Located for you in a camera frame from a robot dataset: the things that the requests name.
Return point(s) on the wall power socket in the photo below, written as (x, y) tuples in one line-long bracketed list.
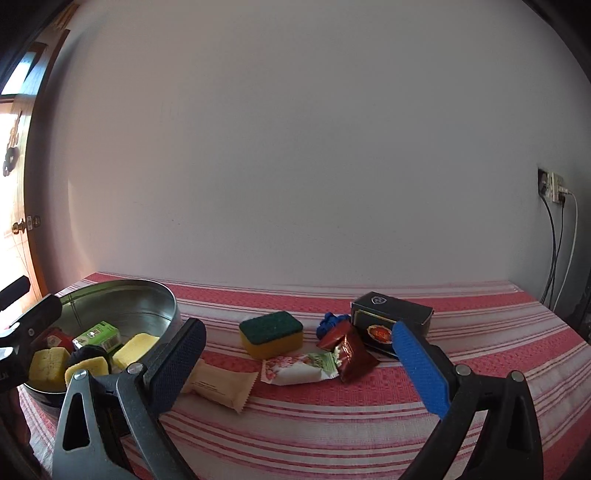
[(551, 184)]

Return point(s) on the red printed packet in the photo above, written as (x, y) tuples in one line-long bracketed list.
[(55, 340)]

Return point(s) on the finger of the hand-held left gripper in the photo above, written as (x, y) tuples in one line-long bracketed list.
[(14, 288), (32, 318)]

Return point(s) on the brass door knob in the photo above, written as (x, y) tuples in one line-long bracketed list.
[(19, 226)]

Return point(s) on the round metal cookie tin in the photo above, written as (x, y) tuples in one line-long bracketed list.
[(138, 300)]

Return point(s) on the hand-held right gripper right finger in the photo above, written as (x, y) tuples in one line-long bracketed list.
[(420, 369)]

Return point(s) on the black cardboard box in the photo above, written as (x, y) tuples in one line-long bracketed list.
[(392, 308)]

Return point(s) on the door latch plate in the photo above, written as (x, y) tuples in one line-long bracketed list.
[(33, 221)]

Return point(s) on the door hanging ornament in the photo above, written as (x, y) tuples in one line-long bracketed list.
[(9, 157)]

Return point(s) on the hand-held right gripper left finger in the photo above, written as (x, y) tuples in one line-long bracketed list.
[(178, 364)]

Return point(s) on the green tissue pack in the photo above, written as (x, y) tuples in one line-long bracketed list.
[(97, 337)]

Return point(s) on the beige snack packet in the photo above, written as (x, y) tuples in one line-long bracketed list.
[(221, 385)]

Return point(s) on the dark red snack packet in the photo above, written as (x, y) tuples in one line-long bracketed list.
[(356, 361)]

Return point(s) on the wooden door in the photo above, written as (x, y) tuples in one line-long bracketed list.
[(37, 138)]

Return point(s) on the pink floral snack packet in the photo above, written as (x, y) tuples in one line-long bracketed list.
[(295, 368)]

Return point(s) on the red striped desktop tablecloth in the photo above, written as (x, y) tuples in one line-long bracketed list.
[(323, 429)]

